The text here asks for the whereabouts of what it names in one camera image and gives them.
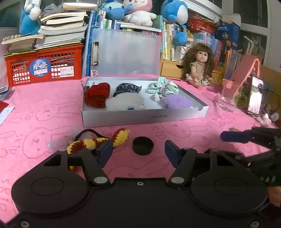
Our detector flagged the translucent plastic case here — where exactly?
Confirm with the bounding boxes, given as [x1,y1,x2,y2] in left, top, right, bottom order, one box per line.
[90,28,163,78]

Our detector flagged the white cardboard box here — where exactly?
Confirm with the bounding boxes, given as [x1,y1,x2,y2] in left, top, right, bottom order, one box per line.
[81,76,210,128]

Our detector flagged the green white striped cloth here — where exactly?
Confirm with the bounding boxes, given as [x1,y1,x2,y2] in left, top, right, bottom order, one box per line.
[147,77,179,102]

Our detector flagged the blue plastic folders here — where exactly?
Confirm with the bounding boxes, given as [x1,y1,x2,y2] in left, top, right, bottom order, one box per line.
[82,10,103,77]

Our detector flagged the black cord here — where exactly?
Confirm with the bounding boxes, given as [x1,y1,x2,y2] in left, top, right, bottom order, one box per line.
[73,129,110,141]

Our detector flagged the row of colourful books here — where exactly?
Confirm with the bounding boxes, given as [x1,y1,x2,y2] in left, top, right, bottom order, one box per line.
[193,32,244,77]

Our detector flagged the white pink plush toy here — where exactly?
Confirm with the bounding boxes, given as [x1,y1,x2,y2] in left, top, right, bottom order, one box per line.
[122,0,157,27]

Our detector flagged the person's right hand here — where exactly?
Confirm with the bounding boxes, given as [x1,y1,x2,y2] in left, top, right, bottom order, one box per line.
[267,186,281,207]

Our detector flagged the blue printed box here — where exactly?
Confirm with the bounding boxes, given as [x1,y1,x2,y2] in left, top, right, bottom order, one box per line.
[215,19,241,47]

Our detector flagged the string of wooden beads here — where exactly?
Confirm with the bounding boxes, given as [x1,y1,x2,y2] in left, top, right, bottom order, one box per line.
[2,34,21,42]

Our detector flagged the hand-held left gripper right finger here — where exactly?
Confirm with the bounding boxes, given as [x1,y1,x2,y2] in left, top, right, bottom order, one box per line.
[165,140,248,187]

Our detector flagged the clear glass cup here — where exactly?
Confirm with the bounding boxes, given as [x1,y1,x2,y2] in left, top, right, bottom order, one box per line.
[218,79,242,112]

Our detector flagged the large blue white plush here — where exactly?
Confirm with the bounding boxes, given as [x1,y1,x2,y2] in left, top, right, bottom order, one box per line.
[160,0,189,45]

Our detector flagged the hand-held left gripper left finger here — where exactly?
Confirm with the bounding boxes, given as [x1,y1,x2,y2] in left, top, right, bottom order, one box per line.
[44,140,113,187]

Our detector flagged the black cable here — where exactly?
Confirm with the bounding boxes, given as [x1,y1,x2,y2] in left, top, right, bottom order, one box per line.
[262,88,277,114]

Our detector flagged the pink printed blanket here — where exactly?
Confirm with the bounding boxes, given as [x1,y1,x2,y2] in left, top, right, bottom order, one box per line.
[0,77,281,220]

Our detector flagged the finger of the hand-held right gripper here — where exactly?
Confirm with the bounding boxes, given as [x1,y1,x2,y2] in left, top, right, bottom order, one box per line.
[234,149,275,168]
[220,127,273,148]

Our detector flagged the white paper strip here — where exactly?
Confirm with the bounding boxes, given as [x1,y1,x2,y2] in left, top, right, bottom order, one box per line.
[0,106,15,125]

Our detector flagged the red plastic basket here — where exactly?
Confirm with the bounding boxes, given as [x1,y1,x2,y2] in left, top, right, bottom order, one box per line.
[187,16,217,34]

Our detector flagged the grey cloth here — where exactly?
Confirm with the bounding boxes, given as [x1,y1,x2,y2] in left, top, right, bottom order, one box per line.
[42,3,68,17]

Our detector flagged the glass jar with green plant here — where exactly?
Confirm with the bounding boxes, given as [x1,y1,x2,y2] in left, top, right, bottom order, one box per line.
[235,85,251,108]

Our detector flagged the lilac gauze bow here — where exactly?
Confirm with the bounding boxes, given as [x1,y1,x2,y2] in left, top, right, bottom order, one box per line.
[49,125,93,154]

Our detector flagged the stack of books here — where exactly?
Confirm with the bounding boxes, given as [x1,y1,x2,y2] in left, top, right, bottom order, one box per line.
[2,3,89,54]

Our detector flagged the wooden drawer organizer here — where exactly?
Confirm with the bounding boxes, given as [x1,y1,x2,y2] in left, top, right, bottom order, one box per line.
[160,58,224,85]

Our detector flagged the row of green white books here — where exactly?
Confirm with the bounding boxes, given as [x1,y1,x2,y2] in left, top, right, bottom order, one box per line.
[99,15,195,62]

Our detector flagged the white fluffy plush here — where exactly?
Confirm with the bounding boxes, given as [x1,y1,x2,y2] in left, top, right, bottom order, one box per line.
[106,93,145,111]

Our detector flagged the black round lid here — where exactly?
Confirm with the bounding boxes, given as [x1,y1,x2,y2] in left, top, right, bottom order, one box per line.
[132,136,154,156]

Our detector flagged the long-haired doll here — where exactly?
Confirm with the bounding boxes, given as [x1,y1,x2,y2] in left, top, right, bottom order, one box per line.
[181,43,218,88]

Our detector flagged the smartphone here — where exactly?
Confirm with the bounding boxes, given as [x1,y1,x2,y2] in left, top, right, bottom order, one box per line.
[248,76,264,116]

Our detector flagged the pink phone stand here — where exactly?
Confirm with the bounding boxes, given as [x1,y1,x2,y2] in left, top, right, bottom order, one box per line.
[222,55,262,92]

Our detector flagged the purple fluffy plush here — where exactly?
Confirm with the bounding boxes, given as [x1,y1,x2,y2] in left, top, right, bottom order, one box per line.
[158,94,194,109]

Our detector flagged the yellow red striped crochet piece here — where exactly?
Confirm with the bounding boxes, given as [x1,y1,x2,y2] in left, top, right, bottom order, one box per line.
[66,128,130,171]

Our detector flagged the blue white plush toy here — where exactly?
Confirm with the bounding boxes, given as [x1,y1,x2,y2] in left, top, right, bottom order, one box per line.
[19,3,43,35]

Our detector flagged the blue plush with dark patches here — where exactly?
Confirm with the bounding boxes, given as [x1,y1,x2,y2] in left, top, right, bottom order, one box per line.
[101,0,134,20]

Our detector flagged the red plastic crate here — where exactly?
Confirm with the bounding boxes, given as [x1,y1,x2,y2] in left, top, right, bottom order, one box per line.
[3,44,85,87]

